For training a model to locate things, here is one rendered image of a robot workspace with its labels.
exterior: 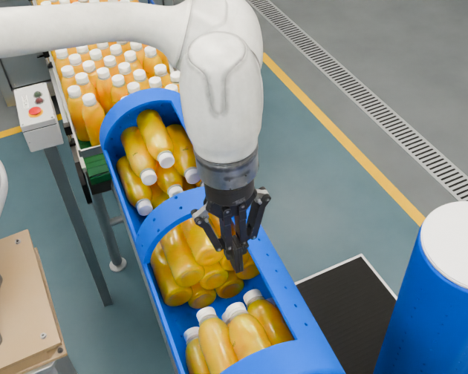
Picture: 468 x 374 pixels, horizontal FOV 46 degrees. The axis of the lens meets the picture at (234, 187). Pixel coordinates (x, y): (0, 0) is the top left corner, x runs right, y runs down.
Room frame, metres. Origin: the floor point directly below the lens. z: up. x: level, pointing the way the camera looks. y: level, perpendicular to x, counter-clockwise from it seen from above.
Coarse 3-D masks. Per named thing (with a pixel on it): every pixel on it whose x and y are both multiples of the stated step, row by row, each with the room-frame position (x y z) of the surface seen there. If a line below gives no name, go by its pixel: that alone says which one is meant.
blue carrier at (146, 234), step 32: (128, 96) 1.18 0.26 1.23; (160, 96) 1.17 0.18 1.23; (192, 192) 0.82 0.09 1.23; (128, 224) 0.85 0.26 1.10; (160, 224) 0.75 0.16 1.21; (256, 256) 0.65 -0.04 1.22; (256, 288) 0.72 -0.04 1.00; (288, 288) 0.59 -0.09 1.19; (160, 320) 0.59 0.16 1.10; (192, 320) 0.66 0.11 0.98; (288, 320) 0.50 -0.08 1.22; (256, 352) 0.44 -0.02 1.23; (288, 352) 0.44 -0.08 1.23; (320, 352) 0.45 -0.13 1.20
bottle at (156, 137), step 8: (144, 112) 1.18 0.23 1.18; (152, 112) 1.18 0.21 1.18; (136, 120) 1.18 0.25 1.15; (144, 120) 1.15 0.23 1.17; (152, 120) 1.14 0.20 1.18; (160, 120) 1.15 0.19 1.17; (144, 128) 1.12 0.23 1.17; (152, 128) 1.11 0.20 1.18; (160, 128) 1.11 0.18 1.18; (144, 136) 1.10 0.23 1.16; (152, 136) 1.08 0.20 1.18; (160, 136) 1.08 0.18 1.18; (168, 136) 1.09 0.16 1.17; (152, 144) 1.05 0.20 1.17; (160, 144) 1.05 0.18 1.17; (168, 144) 1.05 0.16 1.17; (152, 152) 1.04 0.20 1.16; (160, 152) 1.03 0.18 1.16; (168, 152) 1.03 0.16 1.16
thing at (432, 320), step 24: (408, 264) 0.84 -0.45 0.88; (408, 288) 0.78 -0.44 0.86; (432, 288) 0.71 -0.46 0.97; (456, 288) 0.68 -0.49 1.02; (408, 312) 0.75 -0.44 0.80; (432, 312) 0.70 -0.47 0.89; (456, 312) 0.67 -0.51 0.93; (408, 336) 0.73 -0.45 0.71; (432, 336) 0.68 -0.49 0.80; (456, 336) 0.66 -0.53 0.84; (384, 360) 0.78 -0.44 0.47; (408, 360) 0.71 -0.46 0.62; (432, 360) 0.67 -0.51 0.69; (456, 360) 0.65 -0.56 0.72
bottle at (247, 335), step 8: (240, 312) 0.56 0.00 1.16; (248, 312) 0.56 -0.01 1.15; (232, 320) 0.54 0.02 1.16; (240, 320) 0.54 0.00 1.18; (248, 320) 0.53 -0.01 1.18; (256, 320) 0.54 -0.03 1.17; (232, 328) 0.52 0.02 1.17; (240, 328) 0.52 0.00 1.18; (248, 328) 0.51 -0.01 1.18; (256, 328) 0.52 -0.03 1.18; (232, 336) 0.51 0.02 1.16; (240, 336) 0.50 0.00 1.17; (248, 336) 0.50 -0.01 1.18; (256, 336) 0.50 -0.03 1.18; (264, 336) 0.50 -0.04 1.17; (232, 344) 0.50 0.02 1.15; (240, 344) 0.49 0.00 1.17; (248, 344) 0.48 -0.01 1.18; (256, 344) 0.48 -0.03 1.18; (264, 344) 0.48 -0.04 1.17; (240, 352) 0.48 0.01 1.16; (248, 352) 0.47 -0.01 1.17
